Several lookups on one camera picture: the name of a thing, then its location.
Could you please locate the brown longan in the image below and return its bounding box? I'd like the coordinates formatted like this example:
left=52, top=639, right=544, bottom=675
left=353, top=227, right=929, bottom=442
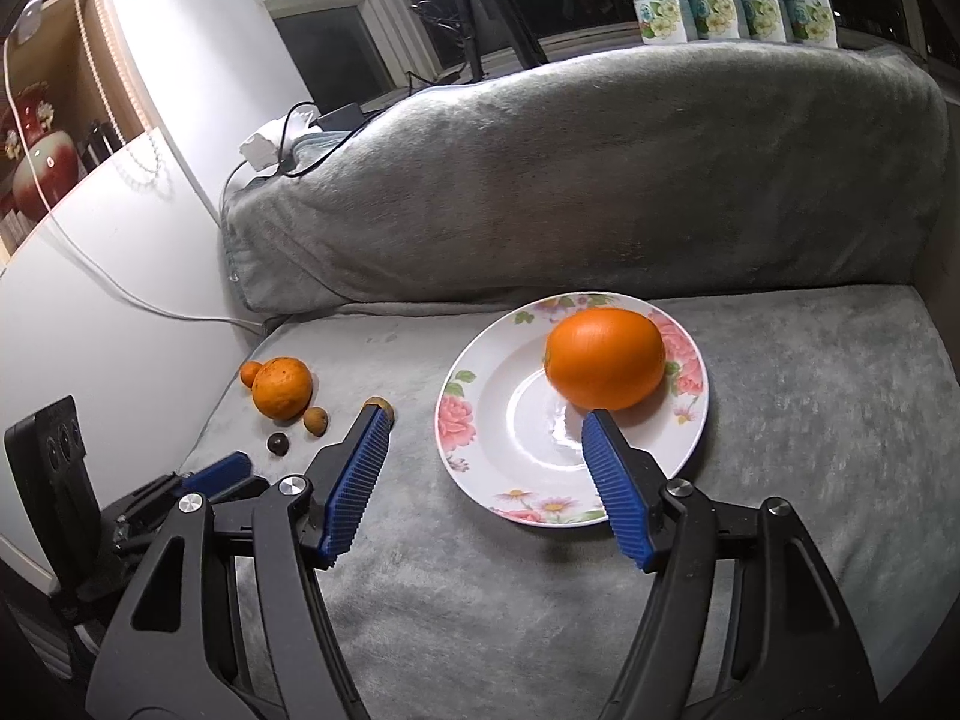
left=301, top=406, right=329, bottom=437
left=364, top=397, right=395, bottom=422

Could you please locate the black bottle on shelf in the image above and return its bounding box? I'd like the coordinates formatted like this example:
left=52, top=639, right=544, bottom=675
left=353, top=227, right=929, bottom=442
left=80, top=121, right=122, bottom=172

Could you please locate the black tracking camera left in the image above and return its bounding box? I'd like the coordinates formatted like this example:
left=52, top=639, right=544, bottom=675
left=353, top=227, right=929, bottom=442
left=3, top=395, right=101, bottom=595

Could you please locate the floral white plate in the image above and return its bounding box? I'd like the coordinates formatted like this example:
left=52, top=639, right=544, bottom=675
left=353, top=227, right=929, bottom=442
left=434, top=291, right=709, bottom=528

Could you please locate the small mandarin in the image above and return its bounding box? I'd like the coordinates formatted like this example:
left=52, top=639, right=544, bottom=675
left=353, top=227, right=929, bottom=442
left=239, top=361, right=262, bottom=388

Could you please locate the dark plum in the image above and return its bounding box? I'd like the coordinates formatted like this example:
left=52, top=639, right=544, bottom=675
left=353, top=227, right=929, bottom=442
left=267, top=433, right=290, bottom=457

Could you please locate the black cable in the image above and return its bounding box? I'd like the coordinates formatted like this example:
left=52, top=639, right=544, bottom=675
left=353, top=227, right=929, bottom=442
left=275, top=99, right=378, bottom=181

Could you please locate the white cable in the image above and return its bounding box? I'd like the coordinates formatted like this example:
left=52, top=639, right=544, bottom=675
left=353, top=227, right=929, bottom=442
left=1, top=32, right=269, bottom=332

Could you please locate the black tripod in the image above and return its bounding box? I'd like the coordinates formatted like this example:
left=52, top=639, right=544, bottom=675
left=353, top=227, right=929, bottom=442
left=454, top=0, right=548, bottom=83

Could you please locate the smooth large orange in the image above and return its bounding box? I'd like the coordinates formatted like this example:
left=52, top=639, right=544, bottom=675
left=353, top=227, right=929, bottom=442
left=544, top=307, right=667, bottom=411

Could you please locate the white power strip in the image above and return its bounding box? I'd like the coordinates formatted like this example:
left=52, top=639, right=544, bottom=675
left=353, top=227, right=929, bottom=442
left=239, top=106, right=319, bottom=174

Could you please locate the rough large tangerine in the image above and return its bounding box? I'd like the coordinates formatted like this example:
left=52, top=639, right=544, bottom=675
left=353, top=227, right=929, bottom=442
left=251, top=358, right=313, bottom=422

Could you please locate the grey back cushion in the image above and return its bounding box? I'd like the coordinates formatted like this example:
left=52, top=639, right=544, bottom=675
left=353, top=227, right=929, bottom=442
left=221, top=43, right=958, bottom=316

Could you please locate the red white vase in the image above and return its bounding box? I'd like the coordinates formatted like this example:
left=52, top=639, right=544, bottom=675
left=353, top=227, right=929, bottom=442
left=2, top=82, right=80, bottom=223

